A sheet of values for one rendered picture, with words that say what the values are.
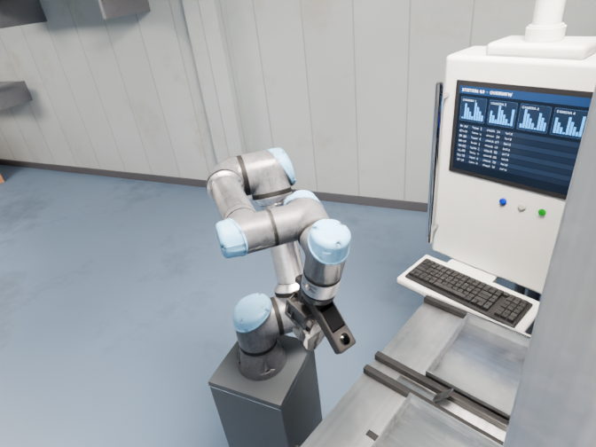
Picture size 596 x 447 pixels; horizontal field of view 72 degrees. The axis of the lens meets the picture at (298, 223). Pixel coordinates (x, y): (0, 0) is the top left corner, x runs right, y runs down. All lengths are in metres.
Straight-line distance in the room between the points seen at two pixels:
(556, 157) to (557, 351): 1.05
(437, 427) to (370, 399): 0.17
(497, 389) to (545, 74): 0.84
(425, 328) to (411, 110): 2.28
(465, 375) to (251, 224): 0.71
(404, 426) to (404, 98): 2.61
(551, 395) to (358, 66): 3.08
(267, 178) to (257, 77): 2.64
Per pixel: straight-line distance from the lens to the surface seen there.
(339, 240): 0.72
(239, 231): 0.78
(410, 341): 1.28
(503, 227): 1.56
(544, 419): 0.45
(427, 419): 1.12
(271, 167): 1.14
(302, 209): 0.80
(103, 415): 2.53
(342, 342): 0.85
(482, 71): 1.43
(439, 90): 1.43
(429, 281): 1.56
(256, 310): 1.19
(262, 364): 1.29
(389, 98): 3.36
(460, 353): 1.27
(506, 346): 1.32
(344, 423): 1.11
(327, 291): 0.79
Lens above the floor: 1.81
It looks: 31 degrees down
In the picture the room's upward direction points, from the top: 7 degrees counter-clockwise
